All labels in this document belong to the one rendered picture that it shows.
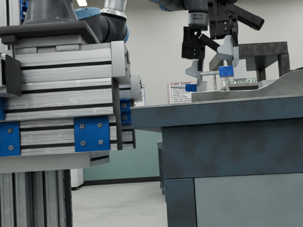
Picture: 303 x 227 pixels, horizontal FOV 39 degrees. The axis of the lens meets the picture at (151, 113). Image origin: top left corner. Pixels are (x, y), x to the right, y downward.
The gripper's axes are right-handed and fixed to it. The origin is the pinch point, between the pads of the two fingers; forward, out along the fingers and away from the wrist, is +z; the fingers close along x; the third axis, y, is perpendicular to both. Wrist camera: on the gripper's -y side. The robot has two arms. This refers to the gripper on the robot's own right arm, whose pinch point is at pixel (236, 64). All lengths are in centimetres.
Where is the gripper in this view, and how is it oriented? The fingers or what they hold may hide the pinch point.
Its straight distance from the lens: 125.8
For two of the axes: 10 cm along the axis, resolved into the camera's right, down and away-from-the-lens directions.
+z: 0.6, 10.0, -0.7
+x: -1.6, -0.6, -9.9
